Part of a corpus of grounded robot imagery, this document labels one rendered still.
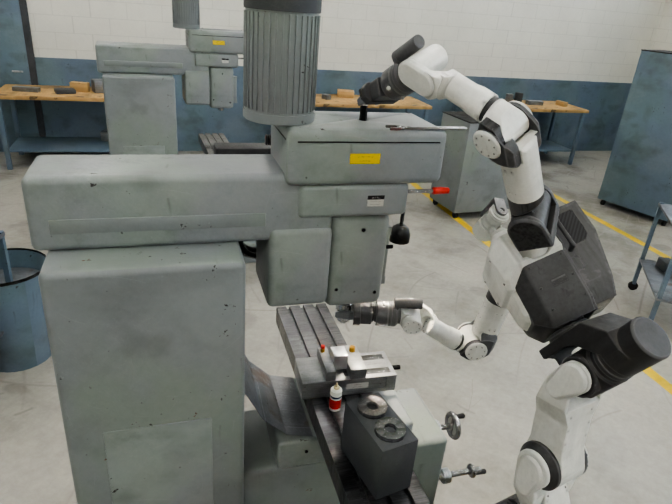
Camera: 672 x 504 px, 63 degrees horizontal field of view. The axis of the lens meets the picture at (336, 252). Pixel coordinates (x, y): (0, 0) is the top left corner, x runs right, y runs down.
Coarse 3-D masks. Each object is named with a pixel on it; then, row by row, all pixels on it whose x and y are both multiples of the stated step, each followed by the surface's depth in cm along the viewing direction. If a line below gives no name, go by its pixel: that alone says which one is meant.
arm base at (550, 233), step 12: (552, 192) 146; (552, 204) 147; (528, 216) 138; (552, 216) 145; (516, 228) 140; (528, 228) 139; (540, 228) 138; (552, 228) 142; (516, 240) 144; (528, 240) 142; (540, 240) 141; (552, 240) 141
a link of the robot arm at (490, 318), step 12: (480, 312) 190; (492, 312) 186; (504, 312) 185; (468, 324) 198; (480, 324) 190; (492, 324) 188; (480, 336) 190; (492, 336) 190; (468, 348) 190; (480, 348) 190; (492, 348) 191
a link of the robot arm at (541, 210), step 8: (544, 192) 137; (536, 200) 135; (544, 200) 142; (512, 208) 139; (520, 208) 137; (528, 208) 136; (536, 208) 140; (544, 208) 141; (512, 216) 143; (536, 216) 138; (544, 216) 140
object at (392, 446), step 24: (360, 408) 162; (384, 408) 163; (360, 432) 160; (384, 432) 154; (408, 432) 156; (360, 456) 162; (384, 456) 150; (408, 456) 155; (384, 480) 155; (408, 480) 160
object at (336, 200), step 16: (304, 192) 153; (320, 192) 154; (336, 192) 156; (352, 192) 157; (368, 192) 158; (384, 192) 160; (400, 192) 162; (304, 208) 155; (320, 208) 156; (336, 208) 158; (352, 208) 159; (368, 208) 161; (384, 208) 162; (400, 208) 164
